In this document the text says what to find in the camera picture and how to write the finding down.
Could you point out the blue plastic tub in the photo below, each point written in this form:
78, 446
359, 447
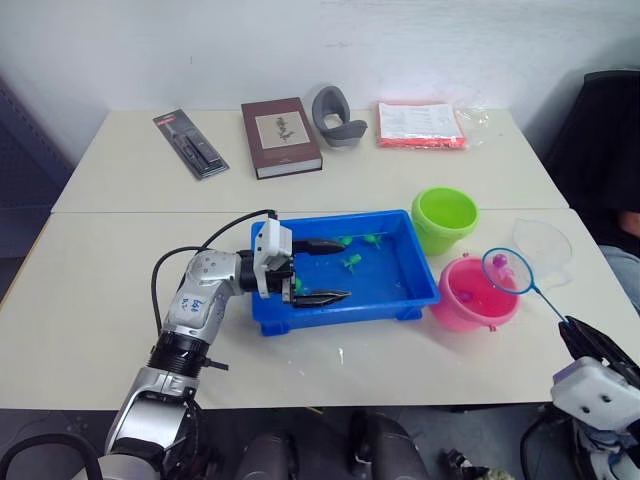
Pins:
390, 285

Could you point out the black blister pack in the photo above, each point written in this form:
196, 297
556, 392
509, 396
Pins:
190, 145

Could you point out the dark blue partition panel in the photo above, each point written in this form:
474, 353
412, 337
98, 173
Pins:
25, 175

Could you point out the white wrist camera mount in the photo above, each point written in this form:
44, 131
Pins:
595, 395
272, 242

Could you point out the red packet with paper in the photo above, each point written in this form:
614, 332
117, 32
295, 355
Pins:
420, 125

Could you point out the clear plastic bag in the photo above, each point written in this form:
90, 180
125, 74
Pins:
475, 122

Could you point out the person's bare forearm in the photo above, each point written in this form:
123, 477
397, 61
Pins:
631, 220

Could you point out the green toy fish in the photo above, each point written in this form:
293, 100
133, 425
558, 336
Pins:
346, 240
372, 241
300, 286
353, 261

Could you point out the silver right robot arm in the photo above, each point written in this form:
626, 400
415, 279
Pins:
615, 450

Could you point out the green plastic bucket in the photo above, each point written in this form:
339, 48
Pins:
445, 210

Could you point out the small dark floor object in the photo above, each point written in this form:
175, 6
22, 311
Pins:
465, 467

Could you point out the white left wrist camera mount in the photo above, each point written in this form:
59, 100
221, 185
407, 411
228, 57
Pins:
272, 242

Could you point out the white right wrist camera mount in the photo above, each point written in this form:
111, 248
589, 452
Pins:
595, 395

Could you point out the pink plastic bucket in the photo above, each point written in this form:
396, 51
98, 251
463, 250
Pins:
475, 310

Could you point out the pink toy fish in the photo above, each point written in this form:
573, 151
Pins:
500, 261

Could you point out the person in black shirt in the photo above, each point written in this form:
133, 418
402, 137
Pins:
622, 270

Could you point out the dark grey rounded shape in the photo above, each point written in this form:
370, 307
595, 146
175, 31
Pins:
385, 450
265, 460

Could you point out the brown hardcover book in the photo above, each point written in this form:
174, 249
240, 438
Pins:
280, 135

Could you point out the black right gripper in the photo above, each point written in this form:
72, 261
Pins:
631, 377

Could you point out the blue fishing net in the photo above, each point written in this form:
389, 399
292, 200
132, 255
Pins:
521, 267

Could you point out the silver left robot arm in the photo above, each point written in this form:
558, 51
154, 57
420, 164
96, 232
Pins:
200, 295

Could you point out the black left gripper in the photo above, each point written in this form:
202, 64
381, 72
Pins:
287, 275

